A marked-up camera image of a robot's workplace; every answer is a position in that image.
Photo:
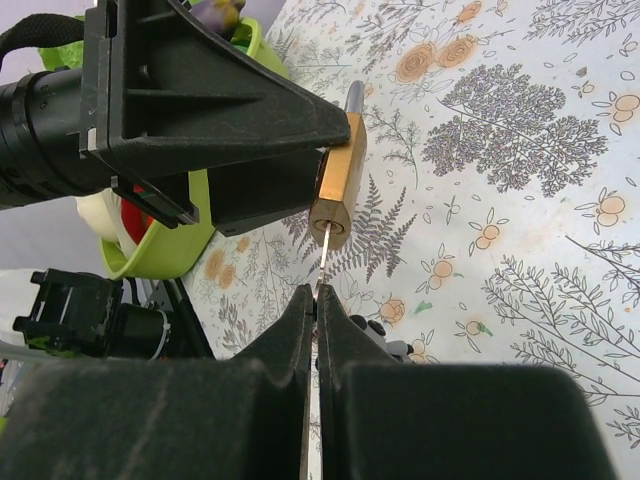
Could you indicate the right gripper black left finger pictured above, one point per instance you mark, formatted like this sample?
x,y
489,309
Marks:
x,y
241,418

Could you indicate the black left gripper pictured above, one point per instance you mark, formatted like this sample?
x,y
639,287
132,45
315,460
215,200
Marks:
x,y
157,86

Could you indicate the floral patterned table mat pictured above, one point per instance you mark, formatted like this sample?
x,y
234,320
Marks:
x,y
498,219

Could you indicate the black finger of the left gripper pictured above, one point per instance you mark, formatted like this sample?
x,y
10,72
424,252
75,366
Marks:
x,y
249,195

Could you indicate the small brass padlock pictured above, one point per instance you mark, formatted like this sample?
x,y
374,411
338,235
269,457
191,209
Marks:
x,y
338,183

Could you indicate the silver key with ring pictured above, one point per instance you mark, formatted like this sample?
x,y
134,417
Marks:
x,y
323,258

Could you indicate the green plastic vegetable tray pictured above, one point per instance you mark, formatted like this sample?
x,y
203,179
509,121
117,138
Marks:
x,y
132,244

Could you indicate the panda figure keychain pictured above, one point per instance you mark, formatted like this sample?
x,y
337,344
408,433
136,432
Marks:
x,y
398,349

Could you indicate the purple toy eggplant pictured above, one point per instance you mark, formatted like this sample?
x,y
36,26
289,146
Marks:
x,y
218,14

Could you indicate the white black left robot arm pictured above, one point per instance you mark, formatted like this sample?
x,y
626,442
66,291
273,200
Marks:
x,y
40,124

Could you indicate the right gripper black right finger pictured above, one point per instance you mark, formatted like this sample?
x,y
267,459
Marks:
x,y
382,419

